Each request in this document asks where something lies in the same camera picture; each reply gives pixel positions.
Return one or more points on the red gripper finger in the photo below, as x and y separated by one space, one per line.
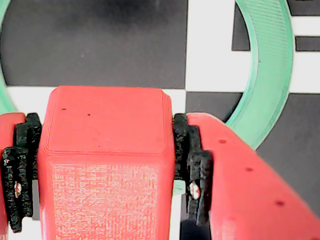
250 187
10 140

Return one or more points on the red cube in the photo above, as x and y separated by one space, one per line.
105 162

